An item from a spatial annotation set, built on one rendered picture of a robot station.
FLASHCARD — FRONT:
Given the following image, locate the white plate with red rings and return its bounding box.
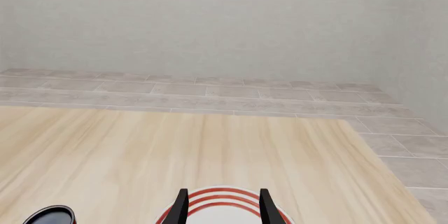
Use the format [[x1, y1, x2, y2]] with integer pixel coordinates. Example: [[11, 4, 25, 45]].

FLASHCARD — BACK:
[[154, 184, 294, 224]]

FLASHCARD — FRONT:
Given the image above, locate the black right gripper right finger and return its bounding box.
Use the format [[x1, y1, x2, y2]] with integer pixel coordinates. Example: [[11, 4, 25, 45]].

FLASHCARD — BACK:
[[259, 188, 284, 224]]

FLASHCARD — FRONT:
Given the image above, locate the black bowl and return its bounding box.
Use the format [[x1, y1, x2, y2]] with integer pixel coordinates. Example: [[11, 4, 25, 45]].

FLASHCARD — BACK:
[[22, 204, 78, 224]]

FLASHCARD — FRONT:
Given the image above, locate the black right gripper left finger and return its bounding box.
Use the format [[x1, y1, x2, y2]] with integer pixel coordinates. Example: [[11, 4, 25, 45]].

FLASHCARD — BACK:
[[162, 188, 189, 224]]

